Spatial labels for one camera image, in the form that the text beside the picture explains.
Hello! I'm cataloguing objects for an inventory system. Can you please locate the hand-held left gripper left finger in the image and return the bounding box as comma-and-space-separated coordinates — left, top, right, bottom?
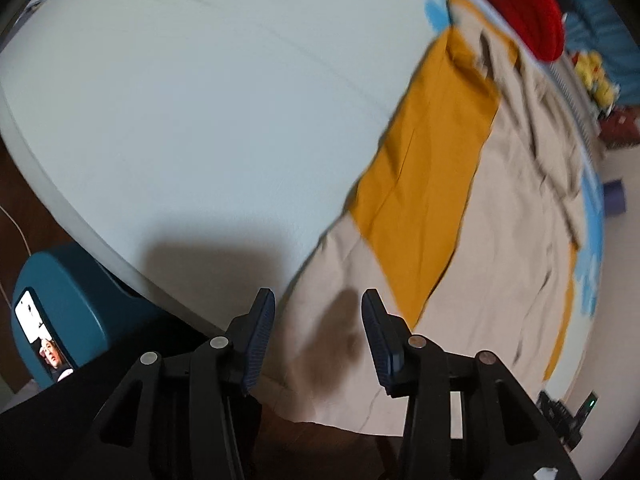
87, 287, 277, 480

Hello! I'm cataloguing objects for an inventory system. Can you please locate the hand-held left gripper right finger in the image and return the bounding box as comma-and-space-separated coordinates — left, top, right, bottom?
361, 288, 583, 480

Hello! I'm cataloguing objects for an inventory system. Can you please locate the beige and mustard hooded jacket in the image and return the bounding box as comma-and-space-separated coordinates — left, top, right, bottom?
260, 0, 589, 437

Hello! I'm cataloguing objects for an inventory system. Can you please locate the teal stool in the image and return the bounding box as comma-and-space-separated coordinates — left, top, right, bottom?
11, 242, 167, 389

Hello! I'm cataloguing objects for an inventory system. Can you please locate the smartphone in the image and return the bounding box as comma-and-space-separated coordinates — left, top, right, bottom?
14, 287, 77, 384

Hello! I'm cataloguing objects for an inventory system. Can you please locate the purple bag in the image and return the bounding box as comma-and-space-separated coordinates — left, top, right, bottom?
603, 179, 629, 217

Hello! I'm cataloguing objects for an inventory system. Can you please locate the pale blue bed sheet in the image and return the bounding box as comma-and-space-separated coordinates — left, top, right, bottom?
0, 0, 607, 397

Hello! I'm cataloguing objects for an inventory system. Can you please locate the maroon bag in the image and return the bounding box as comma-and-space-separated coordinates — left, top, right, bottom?
597, 105, 640, 150

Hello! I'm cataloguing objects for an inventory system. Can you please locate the yellow plush toy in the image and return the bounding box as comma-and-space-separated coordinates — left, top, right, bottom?
592, 80, 622, 112
573, 51, 609, 87

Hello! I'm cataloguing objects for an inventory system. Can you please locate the red folded blanket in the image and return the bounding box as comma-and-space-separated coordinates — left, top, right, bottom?
440, 0, 567, 64

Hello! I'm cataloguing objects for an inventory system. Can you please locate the blue curtain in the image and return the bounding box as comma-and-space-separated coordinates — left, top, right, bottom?
549, 0, 632, 62

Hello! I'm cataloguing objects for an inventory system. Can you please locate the white cable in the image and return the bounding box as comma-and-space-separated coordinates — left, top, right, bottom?
0, 204, 32, 312

